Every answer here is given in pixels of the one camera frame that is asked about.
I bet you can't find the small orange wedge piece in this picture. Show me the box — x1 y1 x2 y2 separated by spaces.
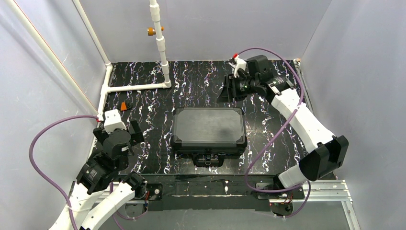
120 102 128 111

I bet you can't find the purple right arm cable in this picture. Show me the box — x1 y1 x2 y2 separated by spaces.
233 47 312 219

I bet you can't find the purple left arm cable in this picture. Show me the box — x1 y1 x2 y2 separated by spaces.
28 115 150 230

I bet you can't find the white pvc pole with orange knob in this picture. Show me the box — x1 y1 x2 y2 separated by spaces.
149 0 171 88

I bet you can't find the white pvc frame pipe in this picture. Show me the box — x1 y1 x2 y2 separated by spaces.
5 0 164 115

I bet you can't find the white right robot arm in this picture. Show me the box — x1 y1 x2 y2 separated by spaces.
217 54 349 193

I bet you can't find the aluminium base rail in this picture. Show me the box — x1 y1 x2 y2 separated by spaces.
52 180 360 230

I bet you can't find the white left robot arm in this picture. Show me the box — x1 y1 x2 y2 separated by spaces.
51 120 147 230

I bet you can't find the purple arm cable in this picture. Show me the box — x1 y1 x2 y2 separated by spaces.
233 47 312 219
28 115 150 230

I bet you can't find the black foam-lined poker case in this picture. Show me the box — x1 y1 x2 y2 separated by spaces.
170 107 248 168

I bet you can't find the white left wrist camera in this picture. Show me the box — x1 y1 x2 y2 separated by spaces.
97 109 127 134

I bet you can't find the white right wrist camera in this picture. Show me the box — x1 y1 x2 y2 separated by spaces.
228 53 247 78

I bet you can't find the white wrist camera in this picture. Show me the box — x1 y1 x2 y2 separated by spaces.
228 53 247 78
97 109 127 134

